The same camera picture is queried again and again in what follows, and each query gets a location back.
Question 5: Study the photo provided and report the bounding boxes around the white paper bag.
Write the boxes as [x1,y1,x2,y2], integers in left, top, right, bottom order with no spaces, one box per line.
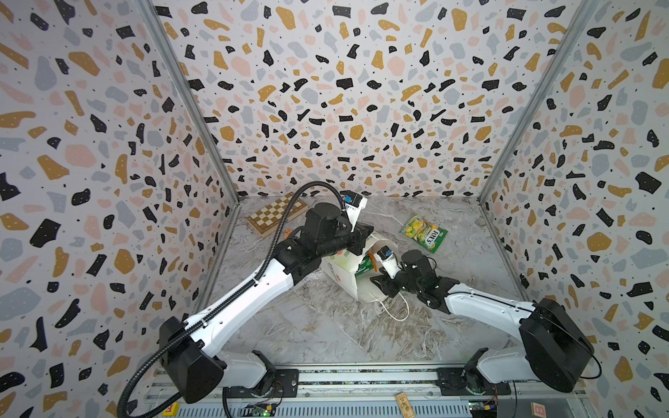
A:
[322,233,410,322]

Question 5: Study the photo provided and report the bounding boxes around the yellow green Fox's candy bag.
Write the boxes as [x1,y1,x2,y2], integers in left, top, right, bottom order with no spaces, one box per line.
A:
[402,215,448,254]

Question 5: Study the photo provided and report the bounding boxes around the pink orange Fox's candy bag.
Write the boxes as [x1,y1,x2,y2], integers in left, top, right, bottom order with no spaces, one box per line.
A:
[368,251,378,272]

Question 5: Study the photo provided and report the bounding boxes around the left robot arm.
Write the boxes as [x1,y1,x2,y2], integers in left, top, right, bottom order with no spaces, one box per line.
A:
[160,196,374,403]

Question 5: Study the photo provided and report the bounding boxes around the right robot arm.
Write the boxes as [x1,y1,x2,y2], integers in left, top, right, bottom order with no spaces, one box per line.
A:
[371,247,595,395]

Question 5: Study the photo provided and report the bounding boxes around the wooden chessboard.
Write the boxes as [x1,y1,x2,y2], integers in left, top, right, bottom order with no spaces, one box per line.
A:
[247,193,308,238]

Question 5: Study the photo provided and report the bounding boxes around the red label tag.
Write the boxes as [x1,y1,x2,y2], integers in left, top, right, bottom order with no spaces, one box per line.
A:
[531,402,547,418]

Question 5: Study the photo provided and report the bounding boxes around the green circuit board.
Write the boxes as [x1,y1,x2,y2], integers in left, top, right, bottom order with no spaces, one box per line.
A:
[240,403,277,417]

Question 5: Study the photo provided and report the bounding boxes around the yellow label tag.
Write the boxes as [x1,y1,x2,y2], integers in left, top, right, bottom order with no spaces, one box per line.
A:
[161,402,179,418]

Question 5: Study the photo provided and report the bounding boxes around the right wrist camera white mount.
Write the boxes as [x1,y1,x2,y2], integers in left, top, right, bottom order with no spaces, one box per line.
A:
[376,246,402,280]

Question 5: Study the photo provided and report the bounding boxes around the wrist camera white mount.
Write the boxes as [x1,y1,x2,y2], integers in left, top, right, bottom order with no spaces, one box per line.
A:
[341,190,368,233]
[376,246,402,280]

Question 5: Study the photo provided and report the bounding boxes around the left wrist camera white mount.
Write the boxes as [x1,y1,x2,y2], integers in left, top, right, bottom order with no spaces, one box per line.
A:
[341,190,368,233]

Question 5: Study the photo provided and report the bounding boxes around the black corrugated cable conduit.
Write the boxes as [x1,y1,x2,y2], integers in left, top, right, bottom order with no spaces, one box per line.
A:
[117,180,346,418]

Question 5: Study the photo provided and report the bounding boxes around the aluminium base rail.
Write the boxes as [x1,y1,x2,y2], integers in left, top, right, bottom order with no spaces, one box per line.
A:
[140,362,592,418]

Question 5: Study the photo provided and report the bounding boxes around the wooden tag on rail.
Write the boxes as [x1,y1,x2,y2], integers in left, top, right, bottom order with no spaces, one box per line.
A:
[395,393,416,418]

